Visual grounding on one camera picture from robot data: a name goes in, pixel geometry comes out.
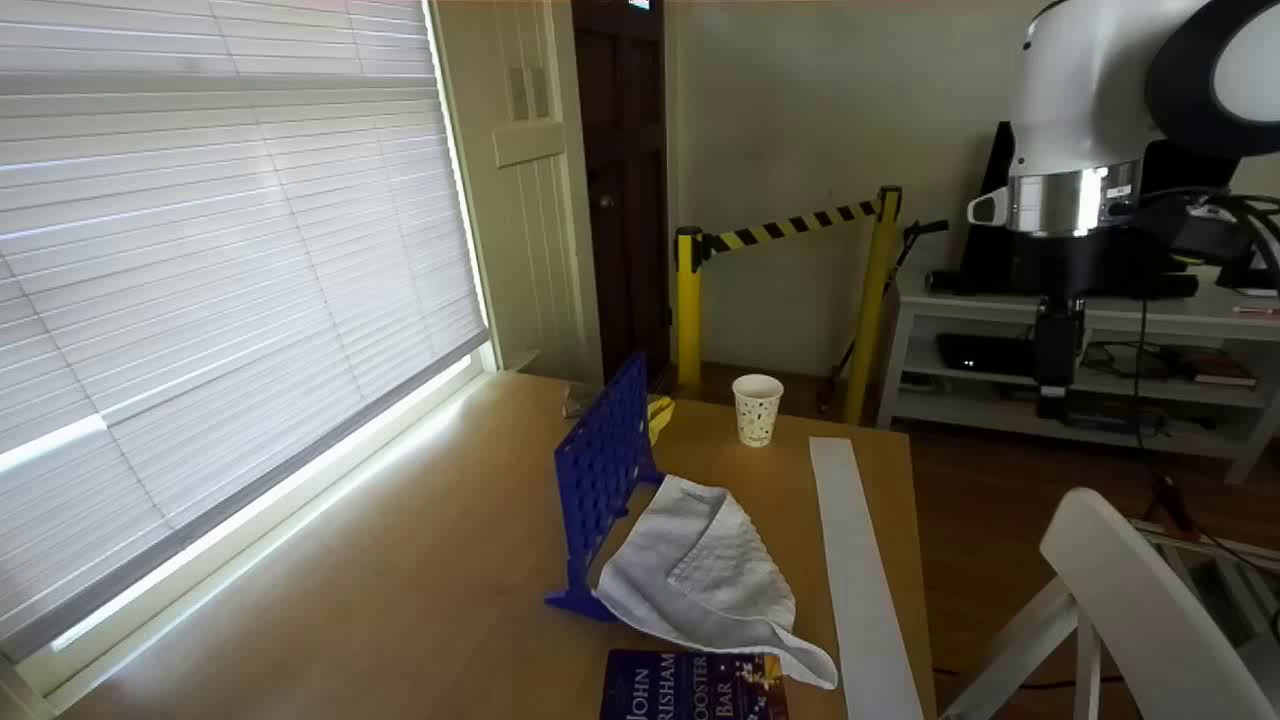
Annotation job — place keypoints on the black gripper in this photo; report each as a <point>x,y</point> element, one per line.
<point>1056,285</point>

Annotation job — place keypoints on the long white paper strip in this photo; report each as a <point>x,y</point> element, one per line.
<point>863,573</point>

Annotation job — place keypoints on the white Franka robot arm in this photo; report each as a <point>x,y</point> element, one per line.
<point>1080,80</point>

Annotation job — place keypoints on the small yellow object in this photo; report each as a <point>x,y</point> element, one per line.
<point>663,419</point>

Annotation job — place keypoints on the black media box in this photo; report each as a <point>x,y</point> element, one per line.
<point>987,352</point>

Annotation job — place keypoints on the black soundbar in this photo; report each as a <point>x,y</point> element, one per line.
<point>1135,283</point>

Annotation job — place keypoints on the white TV stand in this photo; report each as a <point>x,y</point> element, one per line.
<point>1174,322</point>

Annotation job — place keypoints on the white wooden chair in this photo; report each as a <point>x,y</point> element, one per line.
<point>1135,612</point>

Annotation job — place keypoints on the white dotted paper cup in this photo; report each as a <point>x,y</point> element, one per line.
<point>757,405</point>

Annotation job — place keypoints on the yellow black striped tape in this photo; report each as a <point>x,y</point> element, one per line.
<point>786,225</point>

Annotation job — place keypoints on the white crumpled towel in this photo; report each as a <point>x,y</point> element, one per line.
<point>707,573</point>

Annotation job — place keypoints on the blue grid game board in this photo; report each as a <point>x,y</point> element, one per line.
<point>601,467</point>

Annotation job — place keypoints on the dark brown door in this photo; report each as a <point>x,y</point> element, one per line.
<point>625,200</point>

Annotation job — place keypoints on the blue paperback book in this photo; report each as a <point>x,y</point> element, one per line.
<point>683,686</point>

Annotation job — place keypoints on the cream panelled door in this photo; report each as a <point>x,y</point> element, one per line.
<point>527,200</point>

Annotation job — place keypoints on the white window blinds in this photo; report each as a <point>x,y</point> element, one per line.
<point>203,266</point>

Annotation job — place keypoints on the tall yellow barrier post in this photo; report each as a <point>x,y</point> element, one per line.
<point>872,304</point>

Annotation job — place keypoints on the short yellow barrier post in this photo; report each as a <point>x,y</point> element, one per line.
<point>689,312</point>

